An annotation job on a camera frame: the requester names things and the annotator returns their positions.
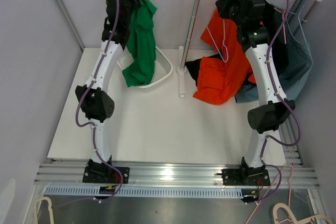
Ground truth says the light blue wire hanger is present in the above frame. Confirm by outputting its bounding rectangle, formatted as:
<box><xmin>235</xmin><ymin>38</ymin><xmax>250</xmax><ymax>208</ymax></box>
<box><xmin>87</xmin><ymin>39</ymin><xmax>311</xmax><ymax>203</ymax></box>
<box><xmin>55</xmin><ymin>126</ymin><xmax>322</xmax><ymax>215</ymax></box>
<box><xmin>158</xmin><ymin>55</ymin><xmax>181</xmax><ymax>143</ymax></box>
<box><xmin>202</xmin><ymin>0</ymin><xmax>234</xmax><ymax>63</ymax></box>

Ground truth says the right black mount plate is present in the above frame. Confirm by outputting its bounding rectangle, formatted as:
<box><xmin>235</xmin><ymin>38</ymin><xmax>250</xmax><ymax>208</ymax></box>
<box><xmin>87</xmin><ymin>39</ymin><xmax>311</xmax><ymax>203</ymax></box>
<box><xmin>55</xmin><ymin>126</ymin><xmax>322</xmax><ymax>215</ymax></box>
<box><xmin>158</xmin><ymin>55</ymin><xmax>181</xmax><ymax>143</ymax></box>
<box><xmin>216</xmin><ymin>168</ymin><xmax>270</xmax><ymax>186</ymax></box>

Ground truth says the blue wire hanger right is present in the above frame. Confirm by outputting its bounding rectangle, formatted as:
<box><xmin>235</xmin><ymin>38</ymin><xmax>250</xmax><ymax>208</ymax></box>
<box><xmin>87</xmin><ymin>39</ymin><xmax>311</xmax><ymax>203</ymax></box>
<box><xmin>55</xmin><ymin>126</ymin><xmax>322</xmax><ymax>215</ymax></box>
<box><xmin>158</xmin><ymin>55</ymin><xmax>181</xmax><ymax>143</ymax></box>
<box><xmin>287</xmin><ymin>0</ymin><xmax>309</xmax><ymax>44</ymax></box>

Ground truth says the beige hanger floor left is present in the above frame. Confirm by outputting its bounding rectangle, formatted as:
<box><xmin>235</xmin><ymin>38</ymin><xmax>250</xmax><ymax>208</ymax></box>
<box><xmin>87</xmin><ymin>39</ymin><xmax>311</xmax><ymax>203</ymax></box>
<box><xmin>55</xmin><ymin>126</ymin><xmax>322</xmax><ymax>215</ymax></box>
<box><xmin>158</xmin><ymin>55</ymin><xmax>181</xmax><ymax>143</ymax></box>
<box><xmin>33</xmin><ymin>196</ymin><xmax>55</xmax><ymax>224</ymax></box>

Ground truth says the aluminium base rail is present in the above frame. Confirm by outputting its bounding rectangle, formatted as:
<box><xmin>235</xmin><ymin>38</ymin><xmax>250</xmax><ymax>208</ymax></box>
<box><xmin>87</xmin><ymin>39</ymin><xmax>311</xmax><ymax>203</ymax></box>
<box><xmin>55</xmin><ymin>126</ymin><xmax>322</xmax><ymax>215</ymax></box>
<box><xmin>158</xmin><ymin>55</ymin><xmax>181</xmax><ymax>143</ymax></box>
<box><xmin>34</xmin><ymin>124</ymin><xmax>321</xmax><ymax>190</ymax></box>

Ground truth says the left black mount plate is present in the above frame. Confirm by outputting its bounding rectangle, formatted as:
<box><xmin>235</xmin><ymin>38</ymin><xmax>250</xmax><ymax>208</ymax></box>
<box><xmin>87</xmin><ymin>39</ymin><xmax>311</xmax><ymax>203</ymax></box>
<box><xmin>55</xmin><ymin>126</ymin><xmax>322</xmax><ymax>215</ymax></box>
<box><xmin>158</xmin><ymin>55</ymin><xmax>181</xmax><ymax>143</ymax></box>
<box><xmin>82</xmin><ymin>166</ymin><xmax>130</xmax><ymax>184</ymax></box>

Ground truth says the pink hanger on floor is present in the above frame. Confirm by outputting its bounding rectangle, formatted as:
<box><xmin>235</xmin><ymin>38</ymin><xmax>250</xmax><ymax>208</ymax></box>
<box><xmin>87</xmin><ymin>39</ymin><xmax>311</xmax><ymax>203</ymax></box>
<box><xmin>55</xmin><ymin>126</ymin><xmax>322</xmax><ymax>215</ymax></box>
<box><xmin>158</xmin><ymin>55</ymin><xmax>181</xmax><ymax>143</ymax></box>
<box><xmin>245</xmin><ymin>163</ymin><xmax>295</xmax><ymax>224</ymax></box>

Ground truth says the orange t shirt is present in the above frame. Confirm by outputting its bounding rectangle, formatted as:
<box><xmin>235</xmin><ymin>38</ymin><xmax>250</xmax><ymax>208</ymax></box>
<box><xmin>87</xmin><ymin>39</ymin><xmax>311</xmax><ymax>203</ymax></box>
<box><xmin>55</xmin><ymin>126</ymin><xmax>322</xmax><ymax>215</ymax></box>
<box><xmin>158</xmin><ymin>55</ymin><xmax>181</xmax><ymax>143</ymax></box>
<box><xmin>193</xmin><ymin>8</ymin><xmax>265</xmax><ymax>106</ymax></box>

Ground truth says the white plastic basket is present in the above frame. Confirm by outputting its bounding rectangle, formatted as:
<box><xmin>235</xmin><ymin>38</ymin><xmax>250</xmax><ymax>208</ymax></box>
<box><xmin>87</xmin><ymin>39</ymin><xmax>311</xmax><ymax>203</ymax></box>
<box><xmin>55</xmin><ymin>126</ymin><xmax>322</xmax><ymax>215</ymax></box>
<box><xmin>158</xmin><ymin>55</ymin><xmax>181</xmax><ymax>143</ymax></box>
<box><xmin>117</xmin><ymin>46</ymin><xmax>173</xmax><ymax>92</ymax></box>

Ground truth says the white slotted cable duct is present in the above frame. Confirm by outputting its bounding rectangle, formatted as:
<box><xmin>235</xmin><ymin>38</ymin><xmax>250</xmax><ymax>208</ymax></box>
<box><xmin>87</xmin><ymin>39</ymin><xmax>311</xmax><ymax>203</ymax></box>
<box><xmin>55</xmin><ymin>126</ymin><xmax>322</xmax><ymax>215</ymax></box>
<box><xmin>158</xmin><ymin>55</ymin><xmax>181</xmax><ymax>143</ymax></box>
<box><xmin>45</xmin><ymin>186</ymin><xmax>243</xmax><ymax>199</ymax></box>

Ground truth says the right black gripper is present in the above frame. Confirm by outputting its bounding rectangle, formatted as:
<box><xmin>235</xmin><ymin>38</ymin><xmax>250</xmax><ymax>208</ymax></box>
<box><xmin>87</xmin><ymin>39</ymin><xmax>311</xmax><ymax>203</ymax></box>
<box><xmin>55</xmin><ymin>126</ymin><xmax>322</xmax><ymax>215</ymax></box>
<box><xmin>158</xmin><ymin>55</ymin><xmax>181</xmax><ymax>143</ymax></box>
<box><xmin>215</xmin><ymin>0</ymin><xmax>245</xmax><ymax>28</ymax></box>

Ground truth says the green t shirt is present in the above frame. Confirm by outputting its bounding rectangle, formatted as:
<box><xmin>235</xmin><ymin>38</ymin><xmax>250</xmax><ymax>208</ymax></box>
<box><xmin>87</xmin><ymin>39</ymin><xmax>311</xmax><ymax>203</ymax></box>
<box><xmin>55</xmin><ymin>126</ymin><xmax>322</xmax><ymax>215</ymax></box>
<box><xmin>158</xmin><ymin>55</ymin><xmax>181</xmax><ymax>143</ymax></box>
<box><xmin>122</xmin><ymin>0</ymin><xmax>157</xmax><ymax>87</ymax></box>

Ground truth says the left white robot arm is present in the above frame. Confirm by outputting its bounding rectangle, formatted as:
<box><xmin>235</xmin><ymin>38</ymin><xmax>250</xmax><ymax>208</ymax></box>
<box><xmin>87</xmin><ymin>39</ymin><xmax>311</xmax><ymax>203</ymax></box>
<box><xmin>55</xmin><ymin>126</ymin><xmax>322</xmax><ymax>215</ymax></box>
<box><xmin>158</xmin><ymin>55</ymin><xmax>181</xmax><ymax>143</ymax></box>
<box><xmin>75</xmin><ymin>0</ymin><xmax>141</xmax><ymax>184</ymax></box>

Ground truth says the black mount plate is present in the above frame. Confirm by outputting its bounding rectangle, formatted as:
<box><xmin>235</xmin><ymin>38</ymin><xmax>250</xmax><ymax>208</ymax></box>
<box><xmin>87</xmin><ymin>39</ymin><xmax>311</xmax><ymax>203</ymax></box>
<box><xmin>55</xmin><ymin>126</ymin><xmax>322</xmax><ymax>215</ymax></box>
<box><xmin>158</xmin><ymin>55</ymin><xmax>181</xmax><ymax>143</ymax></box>
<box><xmin>216</xmin><ymin>168</ymin><xmax>270</xmax><ymax>186</ymax></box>
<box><xmin>82</xmin><ymin>166</ymin><xmax>130</xmax><ymax>184</ymax></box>

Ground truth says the beige hanger on floor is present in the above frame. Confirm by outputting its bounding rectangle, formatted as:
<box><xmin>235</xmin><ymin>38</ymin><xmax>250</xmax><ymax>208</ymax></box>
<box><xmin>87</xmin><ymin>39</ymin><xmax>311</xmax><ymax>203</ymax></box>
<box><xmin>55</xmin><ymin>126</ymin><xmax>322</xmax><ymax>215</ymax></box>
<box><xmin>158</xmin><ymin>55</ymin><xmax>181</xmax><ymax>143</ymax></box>
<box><xmin>272</xmin><ymin>203</ymin><xmax>334</xmax><ymax>224</ymax></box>

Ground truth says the grey blue t shirt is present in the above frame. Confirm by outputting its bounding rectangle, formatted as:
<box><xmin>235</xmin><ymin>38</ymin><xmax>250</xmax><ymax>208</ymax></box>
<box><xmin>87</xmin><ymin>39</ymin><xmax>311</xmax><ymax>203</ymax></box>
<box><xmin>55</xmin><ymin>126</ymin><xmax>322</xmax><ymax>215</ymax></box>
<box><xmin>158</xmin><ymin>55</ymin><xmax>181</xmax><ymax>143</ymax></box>
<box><xmin>235</xmin><ymin>15</ymin><xmax>313</xmax><ymax>103</ymax></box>

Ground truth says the pink wire hanger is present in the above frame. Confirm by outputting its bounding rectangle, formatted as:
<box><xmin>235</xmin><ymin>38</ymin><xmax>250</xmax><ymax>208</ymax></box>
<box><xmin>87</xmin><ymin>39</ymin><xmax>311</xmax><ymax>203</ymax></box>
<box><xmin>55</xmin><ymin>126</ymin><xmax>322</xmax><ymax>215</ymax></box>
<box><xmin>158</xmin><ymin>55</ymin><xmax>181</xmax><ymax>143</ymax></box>
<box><xmin>272</xmin><ymin>0</ymin><xmax>298</xmax><ymax>44</ymax></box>

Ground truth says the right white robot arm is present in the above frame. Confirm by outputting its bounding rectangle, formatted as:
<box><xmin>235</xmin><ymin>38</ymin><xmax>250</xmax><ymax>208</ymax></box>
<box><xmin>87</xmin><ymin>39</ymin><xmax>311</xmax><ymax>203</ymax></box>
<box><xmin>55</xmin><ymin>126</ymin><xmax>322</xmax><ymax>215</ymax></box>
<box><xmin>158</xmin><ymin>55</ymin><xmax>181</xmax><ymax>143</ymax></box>
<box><xmin>216</xmin><ymin>0</ymin><xmax>295</xmax><ymax>185</ymax></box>

